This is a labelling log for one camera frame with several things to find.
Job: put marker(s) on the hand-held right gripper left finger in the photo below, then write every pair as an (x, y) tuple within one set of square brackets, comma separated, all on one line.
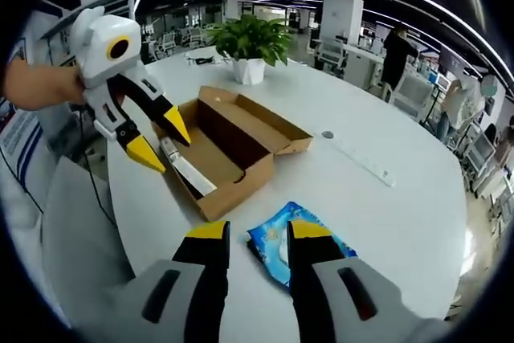
[(180, 299)]

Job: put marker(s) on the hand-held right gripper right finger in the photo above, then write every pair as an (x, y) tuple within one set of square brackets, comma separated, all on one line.
[(341, 303)]

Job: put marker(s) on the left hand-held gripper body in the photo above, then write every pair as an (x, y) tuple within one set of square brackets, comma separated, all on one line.
[(100, 62)]

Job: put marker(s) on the long white tube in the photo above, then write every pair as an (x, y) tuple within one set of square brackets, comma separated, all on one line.
[(188, 170)]

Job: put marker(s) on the brown cardboard shoe box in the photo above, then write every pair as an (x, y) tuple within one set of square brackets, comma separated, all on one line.
[(213, 158)]

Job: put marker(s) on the blue wipes pack soft item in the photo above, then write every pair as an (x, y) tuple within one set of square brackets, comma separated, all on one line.
[(269, 240)]

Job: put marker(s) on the person's left hand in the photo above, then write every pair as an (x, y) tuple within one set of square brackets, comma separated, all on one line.
[(64, 86)]

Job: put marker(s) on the white blue display board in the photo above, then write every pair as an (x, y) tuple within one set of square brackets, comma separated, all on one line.
[(20, 138)]

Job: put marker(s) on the green plant in white pot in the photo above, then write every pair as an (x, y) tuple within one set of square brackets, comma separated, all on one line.
[(251, 42)]

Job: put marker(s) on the white table power strip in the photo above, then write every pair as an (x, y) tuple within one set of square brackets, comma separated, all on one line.
[(367, 163)]

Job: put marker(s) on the white mesh office chair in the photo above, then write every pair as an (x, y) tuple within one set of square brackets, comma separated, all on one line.
[(411, 96), (330, 54)]

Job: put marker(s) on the white square pillar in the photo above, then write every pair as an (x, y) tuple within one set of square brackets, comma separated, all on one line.
[(341, 17)]

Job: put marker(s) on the white office desk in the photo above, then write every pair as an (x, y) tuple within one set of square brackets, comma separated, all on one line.
[(363, 66)]

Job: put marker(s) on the dark wall monitor screen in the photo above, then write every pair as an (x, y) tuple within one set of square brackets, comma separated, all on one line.
[(450, 61)]

